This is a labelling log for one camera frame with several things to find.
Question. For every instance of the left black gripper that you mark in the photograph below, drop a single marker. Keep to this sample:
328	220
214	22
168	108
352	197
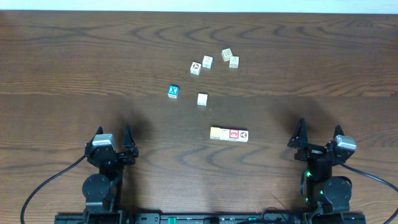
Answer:
116	155

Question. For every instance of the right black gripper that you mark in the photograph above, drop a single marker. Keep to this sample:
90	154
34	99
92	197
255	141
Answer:
311	150

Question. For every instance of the wooden O block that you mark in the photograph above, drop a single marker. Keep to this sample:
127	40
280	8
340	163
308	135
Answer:
243	136

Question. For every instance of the green edged wooden block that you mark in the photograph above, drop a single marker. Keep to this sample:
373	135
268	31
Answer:
224	134

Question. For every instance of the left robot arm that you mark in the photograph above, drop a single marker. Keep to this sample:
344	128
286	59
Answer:
103	190

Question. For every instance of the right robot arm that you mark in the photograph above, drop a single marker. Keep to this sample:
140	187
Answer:
327	195

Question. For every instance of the blue X block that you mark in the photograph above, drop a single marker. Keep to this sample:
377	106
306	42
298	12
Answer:
173	91

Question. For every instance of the plain wooden M block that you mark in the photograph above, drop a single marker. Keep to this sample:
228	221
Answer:
202	99

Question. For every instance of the wooden block red disc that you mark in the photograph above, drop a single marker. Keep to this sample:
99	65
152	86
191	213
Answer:
195	68

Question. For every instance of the wooden Y block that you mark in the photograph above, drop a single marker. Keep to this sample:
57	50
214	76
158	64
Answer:
234	62

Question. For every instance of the wooden block umbrella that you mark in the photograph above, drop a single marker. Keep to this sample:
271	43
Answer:
207	62

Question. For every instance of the yellow edged wooden block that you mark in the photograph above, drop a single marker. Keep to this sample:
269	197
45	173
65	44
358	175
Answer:
226	54

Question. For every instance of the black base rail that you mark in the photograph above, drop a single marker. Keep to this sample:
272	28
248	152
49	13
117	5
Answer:
156	218

